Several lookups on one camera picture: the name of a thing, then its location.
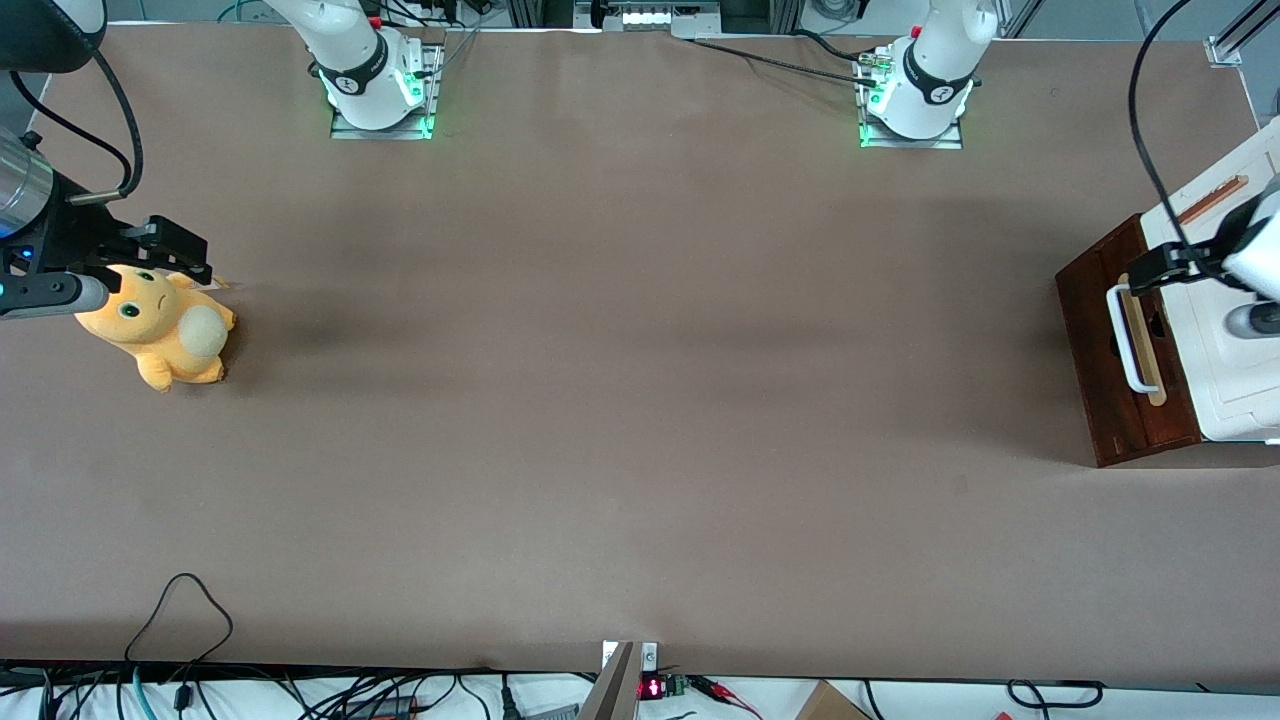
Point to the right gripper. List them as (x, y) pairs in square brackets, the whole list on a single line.
[(72, 232)]

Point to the orange plush toy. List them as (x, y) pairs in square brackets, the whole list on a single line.
[(180, 340)]

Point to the red clip leads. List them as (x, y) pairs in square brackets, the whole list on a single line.
[(715, 688)]

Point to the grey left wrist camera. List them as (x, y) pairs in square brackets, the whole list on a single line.
[(1258, 320)]

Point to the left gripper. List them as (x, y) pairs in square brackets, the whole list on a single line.
[(1186, 262)]

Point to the black power adapter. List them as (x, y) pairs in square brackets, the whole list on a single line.
[(385, 708)]

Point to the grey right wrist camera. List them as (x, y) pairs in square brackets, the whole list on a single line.
[(50, 295)]

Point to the grey camera stand beam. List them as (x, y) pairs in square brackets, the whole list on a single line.
[(612, 690)]

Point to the brown cardboard piece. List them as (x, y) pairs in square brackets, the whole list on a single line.
[(830, 705)]

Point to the brown cabinet with white top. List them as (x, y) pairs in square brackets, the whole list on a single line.
[(1240, 400)]

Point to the brown wooden drawer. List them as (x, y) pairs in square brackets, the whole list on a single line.
[(1175, 420)]

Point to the aluminium frame profile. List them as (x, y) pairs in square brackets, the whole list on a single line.
[(1222, 50)]

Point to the copper strip on cabinet top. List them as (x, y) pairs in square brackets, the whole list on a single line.
[(1212, 200)]

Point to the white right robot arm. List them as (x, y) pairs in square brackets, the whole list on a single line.
[(360, 60)]

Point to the white stand bracket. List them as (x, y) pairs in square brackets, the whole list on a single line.
[(650, 655)]

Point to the white power strip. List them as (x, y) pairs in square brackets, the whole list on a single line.
[(650, 15)]

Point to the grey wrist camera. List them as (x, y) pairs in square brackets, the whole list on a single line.
[(50, 295), (1258, 320)]

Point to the red digit display module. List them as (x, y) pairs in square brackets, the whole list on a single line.
[(652, 688)]

